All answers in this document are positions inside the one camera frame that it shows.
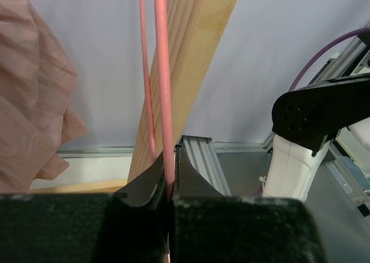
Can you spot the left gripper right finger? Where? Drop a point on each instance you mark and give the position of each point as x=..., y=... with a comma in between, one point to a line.
x=209, y=227

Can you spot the aluminium mounting rail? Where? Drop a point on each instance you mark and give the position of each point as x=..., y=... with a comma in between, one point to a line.
x=338, y=198

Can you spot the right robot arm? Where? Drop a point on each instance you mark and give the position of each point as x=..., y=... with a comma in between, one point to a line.
x=305, y=122

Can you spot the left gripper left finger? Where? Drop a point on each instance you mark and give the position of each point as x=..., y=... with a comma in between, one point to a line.
x=129, y=225

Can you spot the pink ruffled skirt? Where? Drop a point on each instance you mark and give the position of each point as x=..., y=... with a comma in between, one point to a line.
x=37, y=80

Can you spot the pink wire hanger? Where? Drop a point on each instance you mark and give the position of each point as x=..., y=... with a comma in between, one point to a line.
x=161, y=22

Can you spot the wooden clothes rack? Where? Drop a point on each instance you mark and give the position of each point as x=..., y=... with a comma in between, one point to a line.
x=195, y=28

